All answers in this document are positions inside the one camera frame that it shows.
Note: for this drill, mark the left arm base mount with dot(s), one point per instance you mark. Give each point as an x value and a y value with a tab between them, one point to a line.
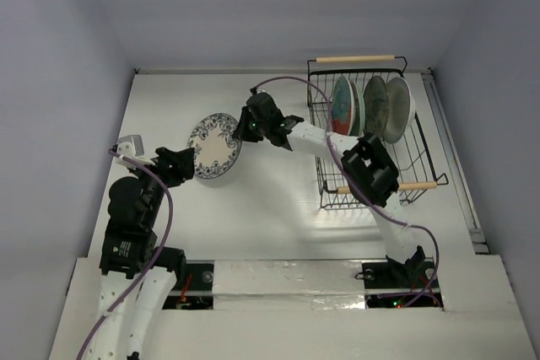
196	291

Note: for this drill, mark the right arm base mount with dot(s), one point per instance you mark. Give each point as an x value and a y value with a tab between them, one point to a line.
383	290

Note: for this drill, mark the black wire dish rack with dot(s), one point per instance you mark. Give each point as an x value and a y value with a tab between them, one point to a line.
410	154

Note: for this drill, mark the white deep plate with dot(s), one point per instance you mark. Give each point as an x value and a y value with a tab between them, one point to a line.
402	109

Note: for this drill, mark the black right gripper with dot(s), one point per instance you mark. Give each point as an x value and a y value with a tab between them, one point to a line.
245	125

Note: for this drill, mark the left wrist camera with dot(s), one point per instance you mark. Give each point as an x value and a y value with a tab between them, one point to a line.
131	146

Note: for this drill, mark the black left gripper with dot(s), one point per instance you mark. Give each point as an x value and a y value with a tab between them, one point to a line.
170	163

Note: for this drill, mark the grey-green mottled plate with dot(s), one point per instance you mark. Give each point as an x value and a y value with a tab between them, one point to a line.
376	105

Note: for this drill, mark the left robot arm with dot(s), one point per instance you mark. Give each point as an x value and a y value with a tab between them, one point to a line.
137	270

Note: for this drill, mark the light green flower plate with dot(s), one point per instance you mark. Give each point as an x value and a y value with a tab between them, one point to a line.
359	112

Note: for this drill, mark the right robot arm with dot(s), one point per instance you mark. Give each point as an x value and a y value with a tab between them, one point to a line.
367	167

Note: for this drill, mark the red and teal plate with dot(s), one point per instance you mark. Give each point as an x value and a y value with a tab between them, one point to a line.
343	114

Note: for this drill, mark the metal side rail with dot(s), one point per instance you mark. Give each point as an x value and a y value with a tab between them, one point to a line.
464	196

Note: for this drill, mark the blue floral white plate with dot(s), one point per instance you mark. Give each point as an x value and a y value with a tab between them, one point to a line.
215	149

